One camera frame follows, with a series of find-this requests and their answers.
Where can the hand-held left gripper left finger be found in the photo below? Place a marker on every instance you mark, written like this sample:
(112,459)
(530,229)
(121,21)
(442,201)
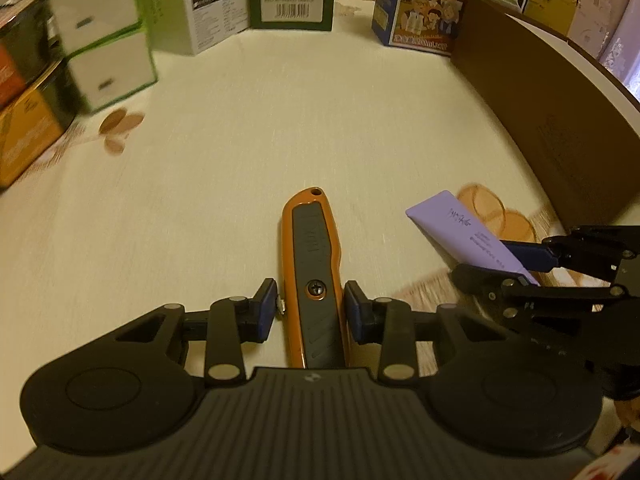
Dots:
(270,306)

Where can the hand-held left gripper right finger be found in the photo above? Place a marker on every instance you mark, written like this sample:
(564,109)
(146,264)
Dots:
(353,310)

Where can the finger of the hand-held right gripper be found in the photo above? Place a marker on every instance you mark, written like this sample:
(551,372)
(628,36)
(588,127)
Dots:
(480,282)
(530,255)

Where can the lavender squeeze tube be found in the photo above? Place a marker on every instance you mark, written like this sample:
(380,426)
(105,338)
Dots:
(465,232)

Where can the orange utility knife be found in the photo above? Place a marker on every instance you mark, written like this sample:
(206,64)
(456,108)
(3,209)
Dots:
(312,260)

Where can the brown cardboard box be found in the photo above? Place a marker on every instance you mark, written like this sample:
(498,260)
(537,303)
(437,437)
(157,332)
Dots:
(540,110)

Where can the red white printed cloth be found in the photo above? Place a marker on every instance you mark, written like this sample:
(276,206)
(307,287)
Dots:
(615,462)

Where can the patterned curtain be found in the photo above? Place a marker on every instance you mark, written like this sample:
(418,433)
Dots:
(625,35)

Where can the pale cardboard shipping box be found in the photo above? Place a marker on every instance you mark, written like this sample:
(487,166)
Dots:
(595,15)

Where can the blue milk carton box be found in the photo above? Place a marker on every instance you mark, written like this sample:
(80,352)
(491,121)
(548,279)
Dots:
(430,10)

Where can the green wrapped tissue pack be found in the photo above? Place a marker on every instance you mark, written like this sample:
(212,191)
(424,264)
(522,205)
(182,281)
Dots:
(115,72)
(95,5)

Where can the orange instant meal bowl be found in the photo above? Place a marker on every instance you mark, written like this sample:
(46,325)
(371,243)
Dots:
(30,130)

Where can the light green product box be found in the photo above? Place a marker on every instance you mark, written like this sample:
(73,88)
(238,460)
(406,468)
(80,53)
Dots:
(200,10)

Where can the red instant meal bowl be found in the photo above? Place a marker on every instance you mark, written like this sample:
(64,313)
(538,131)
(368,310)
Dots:
(25,55)

